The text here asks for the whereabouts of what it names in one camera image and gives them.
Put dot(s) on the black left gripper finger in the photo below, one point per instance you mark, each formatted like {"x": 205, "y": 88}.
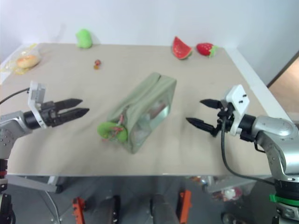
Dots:
{"x": 70, "y": 102}
{"x": 74, "y": 113}

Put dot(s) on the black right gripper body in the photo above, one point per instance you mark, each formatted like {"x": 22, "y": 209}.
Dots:
{"x": 224, "y": 116}

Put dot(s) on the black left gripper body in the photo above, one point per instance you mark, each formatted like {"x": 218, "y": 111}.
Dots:
{"x": 50, "y": 114}

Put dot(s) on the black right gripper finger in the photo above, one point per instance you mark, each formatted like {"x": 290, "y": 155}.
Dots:
{"x": 199, "y": 123}
{"x": 210, "y": 102}

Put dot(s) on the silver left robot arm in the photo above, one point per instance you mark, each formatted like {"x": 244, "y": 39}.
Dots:
{"x": 9, "y": 130}

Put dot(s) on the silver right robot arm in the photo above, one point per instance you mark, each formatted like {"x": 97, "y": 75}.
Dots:
{"x": 275, "y": 140}

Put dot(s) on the green zipper pouch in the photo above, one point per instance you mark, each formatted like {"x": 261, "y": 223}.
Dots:
{"x": 149, "y": 109}

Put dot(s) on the green plush zipper charm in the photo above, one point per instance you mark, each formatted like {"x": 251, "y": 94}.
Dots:
{"x": 112, "y": 131}

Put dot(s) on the small red brown trinket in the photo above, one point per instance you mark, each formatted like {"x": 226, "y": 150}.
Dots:
{"x": 97, "y": 64}

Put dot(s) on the red strawberry toy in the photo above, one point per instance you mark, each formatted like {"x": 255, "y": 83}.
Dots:
{"x": 205, "y": 49}

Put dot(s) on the bagged bread bun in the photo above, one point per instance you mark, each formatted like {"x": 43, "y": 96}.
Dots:
{"x": 24, "y": 61}

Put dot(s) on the watermelon slice toy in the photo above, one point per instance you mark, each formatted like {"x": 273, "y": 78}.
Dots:
{"x": 181, "y": 49}

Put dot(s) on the green plush toy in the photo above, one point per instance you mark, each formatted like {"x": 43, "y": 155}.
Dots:
{"x": 83, "y": 38}

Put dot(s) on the orange clamp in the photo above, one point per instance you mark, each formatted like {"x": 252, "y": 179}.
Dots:
{"x": 185, "y": 203}
{"x": 78, "y": 208}

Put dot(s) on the dark rounded robot leg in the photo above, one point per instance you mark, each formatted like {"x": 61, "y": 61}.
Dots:
{"x": 163, "y": 208}
{"x": 109, "y": 210}

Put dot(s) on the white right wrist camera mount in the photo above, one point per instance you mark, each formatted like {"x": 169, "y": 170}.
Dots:
{"x": 238, "y": 105}

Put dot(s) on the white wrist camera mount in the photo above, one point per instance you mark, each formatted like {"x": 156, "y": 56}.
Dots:
{"x": 35, "y": 98}
{"x": 238, "y": 105}

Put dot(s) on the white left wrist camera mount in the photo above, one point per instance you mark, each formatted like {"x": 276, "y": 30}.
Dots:
{"x": 35, "y": 98}

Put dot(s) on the grey table frame bracket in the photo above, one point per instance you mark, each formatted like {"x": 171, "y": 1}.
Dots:
{"x": 32, "y": 183}

